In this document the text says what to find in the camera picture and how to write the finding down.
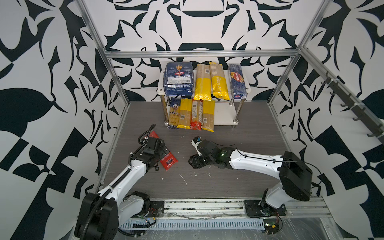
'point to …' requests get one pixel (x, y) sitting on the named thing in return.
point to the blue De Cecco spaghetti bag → (174, 112)
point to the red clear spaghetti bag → (197, 114)
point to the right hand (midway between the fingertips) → (192, 159)
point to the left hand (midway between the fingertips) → (161, 150)
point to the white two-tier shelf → (165, 98)
